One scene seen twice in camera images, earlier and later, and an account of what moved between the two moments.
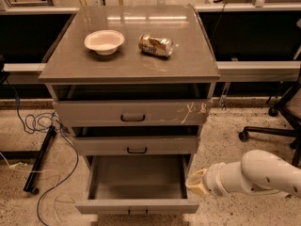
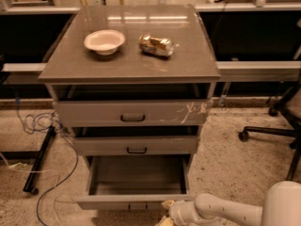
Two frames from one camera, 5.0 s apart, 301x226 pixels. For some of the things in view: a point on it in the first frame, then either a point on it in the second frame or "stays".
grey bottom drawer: [136, 185] stays
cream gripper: [213, 179] -> [176, 212]
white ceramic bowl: [104, 41] stays
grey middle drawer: [137, 145] stays
